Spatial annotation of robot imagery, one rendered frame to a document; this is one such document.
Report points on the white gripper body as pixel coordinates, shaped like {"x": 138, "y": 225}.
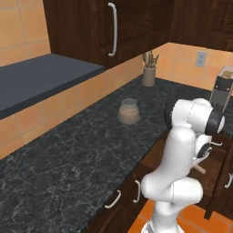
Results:
{"x": 202, "y": 153}

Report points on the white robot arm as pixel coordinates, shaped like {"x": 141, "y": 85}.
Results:
{"x": 177, "y": 157}

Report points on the open dark wood drawer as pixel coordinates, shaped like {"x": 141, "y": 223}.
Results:
{"x": 212, "y": 179}

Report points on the glass jar with beige contents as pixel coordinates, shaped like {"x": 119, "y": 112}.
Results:
{"x": 129, "y": 113}

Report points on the dark wood base cupboard door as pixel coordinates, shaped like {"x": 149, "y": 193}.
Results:
{"x": 140, "y": 209}
{"x": 106, "y": 218}

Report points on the beige utensil pot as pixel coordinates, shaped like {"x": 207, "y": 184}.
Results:
{"x": 149, "y": 77}

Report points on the dark kitchen tool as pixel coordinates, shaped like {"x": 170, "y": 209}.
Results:
{"x": 156, "y": 60}

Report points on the pale wooden kitchen tool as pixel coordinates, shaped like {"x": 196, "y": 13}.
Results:
{"x": 147, "y": 59}

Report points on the dark grey slab shelf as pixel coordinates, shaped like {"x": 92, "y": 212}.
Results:
{"x": 42, "y": 79}

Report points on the grey wall socket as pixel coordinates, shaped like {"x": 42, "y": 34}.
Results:
{"x": 201, "y": 58}

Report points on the dark wood corner wall cupboard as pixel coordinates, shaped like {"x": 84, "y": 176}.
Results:
{"x": 203, "y": 21}

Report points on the dark wood wall cupboard door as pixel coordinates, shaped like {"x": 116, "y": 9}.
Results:
{"x": 82, "y": 27}

